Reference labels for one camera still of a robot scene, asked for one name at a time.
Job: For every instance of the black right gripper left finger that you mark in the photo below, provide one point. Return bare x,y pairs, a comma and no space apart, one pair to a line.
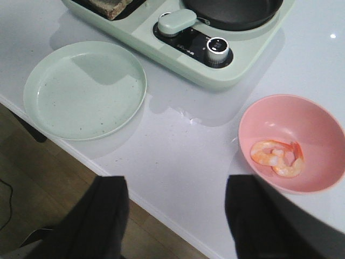
95,227

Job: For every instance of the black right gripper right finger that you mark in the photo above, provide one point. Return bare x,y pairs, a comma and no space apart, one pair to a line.
265,224

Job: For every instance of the orange cooked shrimp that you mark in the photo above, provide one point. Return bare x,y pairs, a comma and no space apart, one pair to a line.
296,167
268,152

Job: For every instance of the white bread slice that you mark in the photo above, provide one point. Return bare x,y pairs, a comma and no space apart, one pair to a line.
109,8

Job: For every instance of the green breakfast maker base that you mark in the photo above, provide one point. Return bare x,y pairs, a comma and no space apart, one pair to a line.
185,54

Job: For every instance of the light green round plate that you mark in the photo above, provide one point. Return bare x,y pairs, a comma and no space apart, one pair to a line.
85,91

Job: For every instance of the right silver control knob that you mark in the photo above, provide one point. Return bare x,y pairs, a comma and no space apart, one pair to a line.
217,51

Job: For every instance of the black round frying pan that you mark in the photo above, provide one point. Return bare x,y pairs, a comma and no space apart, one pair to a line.
234,15

